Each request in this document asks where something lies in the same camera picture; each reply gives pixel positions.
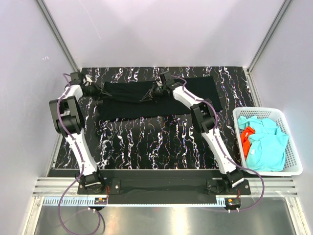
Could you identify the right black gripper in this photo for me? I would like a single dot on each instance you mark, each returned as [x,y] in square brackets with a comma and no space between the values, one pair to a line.
[152,92]

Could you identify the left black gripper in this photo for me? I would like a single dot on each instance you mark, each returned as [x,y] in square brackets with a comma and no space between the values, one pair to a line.
[98,91]

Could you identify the black t shirt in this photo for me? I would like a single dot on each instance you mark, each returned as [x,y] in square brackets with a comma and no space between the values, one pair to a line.
[125,100]

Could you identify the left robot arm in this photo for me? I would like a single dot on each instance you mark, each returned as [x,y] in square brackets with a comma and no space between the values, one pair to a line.
[68,121]

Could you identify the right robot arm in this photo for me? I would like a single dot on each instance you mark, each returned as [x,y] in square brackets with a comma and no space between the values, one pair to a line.
[204,120]

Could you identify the black marbled table mat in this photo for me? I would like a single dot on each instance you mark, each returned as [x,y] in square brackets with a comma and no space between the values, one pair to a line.
[168,142]

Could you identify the orange t shirt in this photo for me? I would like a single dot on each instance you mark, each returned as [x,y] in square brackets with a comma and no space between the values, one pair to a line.
[245,140]

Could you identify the left connector board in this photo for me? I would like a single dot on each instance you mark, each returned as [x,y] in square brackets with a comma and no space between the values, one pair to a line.
[100,200]

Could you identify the connector board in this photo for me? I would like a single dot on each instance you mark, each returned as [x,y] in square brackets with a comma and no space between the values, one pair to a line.
[234,202]
[100,200]

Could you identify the teal t shirt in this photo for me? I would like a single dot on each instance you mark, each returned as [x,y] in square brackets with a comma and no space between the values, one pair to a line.
[268,144]

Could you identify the right connector board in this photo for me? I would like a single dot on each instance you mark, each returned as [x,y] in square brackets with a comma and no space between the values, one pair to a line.
[234,202]

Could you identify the white plastic laundry basket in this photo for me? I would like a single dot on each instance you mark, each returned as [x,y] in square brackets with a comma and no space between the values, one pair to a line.
[293,166]

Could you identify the left aluminium frame post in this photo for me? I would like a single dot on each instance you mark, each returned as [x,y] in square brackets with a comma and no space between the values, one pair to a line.
[56,33]

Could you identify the aluminium frame post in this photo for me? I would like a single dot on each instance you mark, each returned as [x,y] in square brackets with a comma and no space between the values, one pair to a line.
[56,33]
[270,33]

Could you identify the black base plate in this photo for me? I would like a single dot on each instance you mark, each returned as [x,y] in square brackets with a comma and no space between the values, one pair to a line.
[176,184]

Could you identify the white slotted cable duct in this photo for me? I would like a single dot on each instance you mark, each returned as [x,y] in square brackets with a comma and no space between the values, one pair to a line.
[114,201]

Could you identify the right aluminium frame post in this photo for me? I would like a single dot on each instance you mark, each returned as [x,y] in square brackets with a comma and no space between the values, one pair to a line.
[270,33]

